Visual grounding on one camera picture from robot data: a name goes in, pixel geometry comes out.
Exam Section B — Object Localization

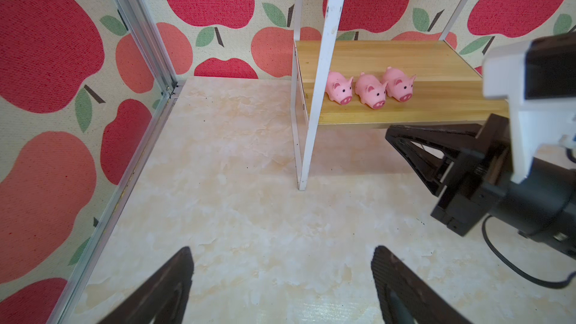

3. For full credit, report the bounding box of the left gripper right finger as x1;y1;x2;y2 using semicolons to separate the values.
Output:
370;245;469;323

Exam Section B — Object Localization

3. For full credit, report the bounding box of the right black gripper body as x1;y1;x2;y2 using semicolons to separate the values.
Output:
433;114;575;258

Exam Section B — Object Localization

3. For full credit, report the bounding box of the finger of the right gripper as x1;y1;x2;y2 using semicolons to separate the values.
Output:
385;124;482;153
391;141;449;197

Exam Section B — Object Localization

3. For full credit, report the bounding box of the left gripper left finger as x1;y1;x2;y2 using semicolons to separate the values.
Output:
101;246;194;323

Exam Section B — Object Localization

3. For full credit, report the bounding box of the pink toy pig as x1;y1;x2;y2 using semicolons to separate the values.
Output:
354;72;388;110
382;67;416;103
325;71;353;106

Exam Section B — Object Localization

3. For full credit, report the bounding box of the two-tier wooden shelf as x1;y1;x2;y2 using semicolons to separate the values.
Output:
290;0;508;190

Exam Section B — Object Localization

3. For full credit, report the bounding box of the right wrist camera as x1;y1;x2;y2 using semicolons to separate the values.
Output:
482;32;575;183

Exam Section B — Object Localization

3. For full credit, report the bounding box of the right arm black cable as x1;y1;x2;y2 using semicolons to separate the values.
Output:
480;213;576;290

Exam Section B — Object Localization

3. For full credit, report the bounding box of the left aluminium frame post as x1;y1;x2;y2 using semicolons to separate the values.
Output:
47;0;177;323

